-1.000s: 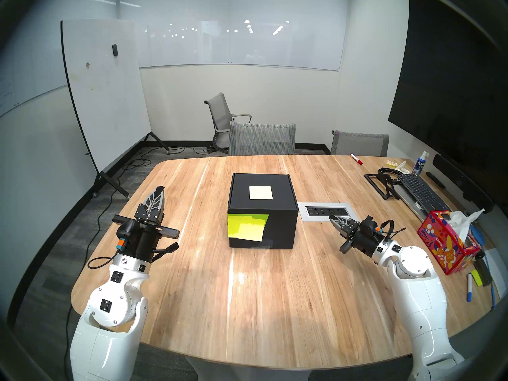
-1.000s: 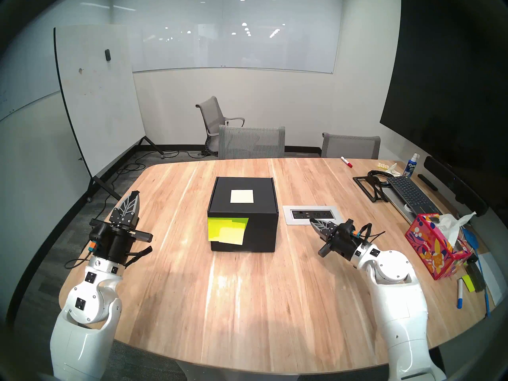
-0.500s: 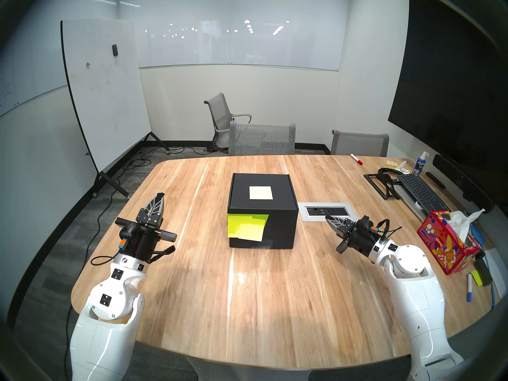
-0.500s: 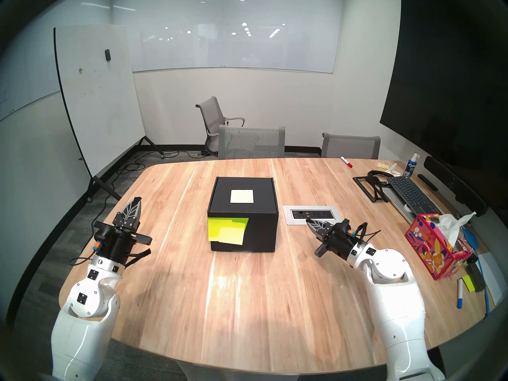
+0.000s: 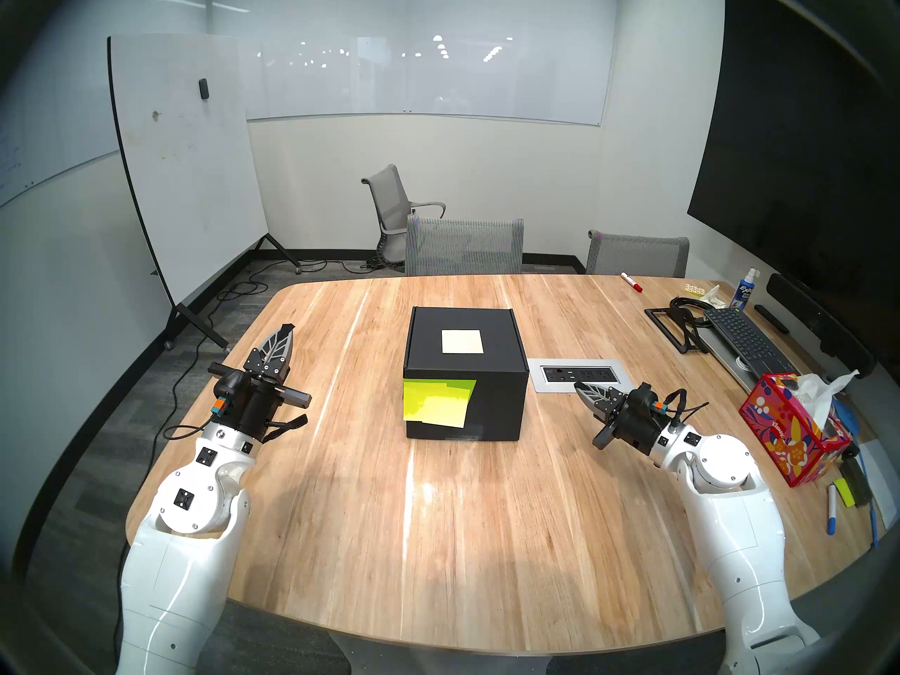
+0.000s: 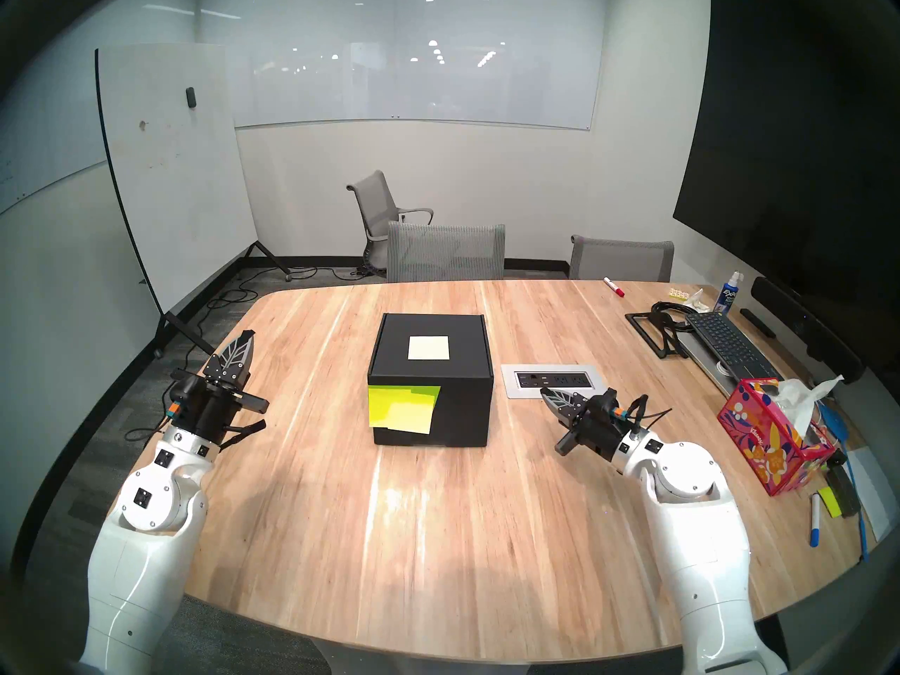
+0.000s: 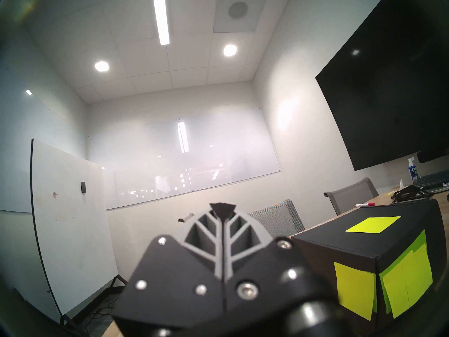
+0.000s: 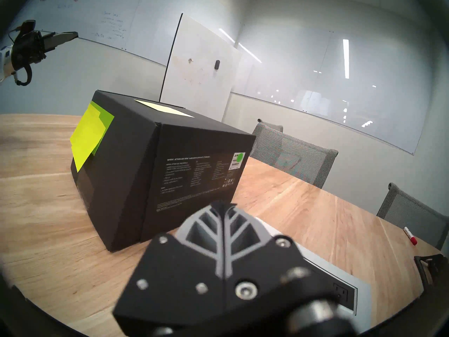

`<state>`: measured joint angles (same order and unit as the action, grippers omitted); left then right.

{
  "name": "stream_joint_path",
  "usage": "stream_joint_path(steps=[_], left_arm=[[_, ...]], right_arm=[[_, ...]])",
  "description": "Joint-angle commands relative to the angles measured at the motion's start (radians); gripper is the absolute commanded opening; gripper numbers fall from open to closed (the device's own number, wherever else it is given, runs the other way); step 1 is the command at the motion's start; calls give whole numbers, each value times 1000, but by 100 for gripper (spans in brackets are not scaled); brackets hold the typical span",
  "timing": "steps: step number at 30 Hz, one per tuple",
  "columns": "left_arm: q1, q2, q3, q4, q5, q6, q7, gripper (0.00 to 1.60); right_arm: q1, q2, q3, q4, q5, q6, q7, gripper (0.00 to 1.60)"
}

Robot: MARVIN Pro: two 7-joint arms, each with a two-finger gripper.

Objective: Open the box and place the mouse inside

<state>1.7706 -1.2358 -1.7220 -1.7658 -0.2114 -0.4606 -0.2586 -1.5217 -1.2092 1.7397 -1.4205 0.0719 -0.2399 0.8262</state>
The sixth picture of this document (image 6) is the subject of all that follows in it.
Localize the black folding laptop stand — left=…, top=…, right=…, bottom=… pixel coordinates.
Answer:
left=624, top=308, right=693, bottom=360

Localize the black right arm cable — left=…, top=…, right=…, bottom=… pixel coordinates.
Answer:
left=624, top=394, right=672, bottom=432

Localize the black video conference bar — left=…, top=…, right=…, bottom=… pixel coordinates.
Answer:
left=750, top=276, right=866, bottom=385

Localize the red floral tissue box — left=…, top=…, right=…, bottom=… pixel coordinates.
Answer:
left=716, top=378, right=837, bottom=497

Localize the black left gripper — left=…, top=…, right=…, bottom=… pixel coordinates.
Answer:
left=171, top=331, right=271, bottom=451

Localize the neon yellow sticky note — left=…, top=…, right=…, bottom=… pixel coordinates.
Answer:
left=368, top=384, right=442, bottom=435

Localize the white tissue sheet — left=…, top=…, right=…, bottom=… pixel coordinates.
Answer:
left=772, top=375, right=844, bottom=435

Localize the black braided left cable sleeve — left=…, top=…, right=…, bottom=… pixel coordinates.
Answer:
left=219, top=419, right=268, bottom=451

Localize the grey mesh office chair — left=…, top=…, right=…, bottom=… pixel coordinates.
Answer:
left=568, top=234, right=675, bottom=283
left=386, top=221, right=506, bottom=283

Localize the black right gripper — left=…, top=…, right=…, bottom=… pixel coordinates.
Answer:
left=539, top=387, right=625, bottom=465

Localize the white paper sheet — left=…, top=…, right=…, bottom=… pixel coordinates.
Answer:
left=847, top=449, right=897, bottom=541

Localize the black cardboard box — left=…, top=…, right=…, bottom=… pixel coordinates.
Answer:
left=367, top=313, right=495, bottom=448

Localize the mobile whiteboard on stand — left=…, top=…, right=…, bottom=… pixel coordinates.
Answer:
left=94, top=44, right=293, bottom=358

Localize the black felt board eraser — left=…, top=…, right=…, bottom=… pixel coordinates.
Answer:
left=824, top=463, right=862, bottom=518

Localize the large wall glass whiteboard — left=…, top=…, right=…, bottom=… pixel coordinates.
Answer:
left=197, top=0, right=609, bottom=131

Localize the grey office chair with armrests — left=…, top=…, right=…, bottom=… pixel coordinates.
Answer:
left=346, top=170, right=435, bottom=277

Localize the whiteboard cleaner spray bottle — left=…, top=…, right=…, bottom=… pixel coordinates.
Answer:
left=712, top=271, right=745, bottom=316

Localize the black floor cable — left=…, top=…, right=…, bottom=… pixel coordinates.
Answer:
left=165, top=262, right=370, bottom=400

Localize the large black wall screen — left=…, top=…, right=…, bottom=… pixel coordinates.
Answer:
left=672, top=0, right=900, bottom=344

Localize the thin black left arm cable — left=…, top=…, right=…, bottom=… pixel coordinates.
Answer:
left=125, top=417, right=173, bottom=444

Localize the black keyboard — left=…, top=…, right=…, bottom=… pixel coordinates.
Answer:
left=684, top=311, right=781, bottom=384

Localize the silver table power outlet panel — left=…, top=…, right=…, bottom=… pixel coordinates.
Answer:
left=501, top=364, right=610, bottom=399

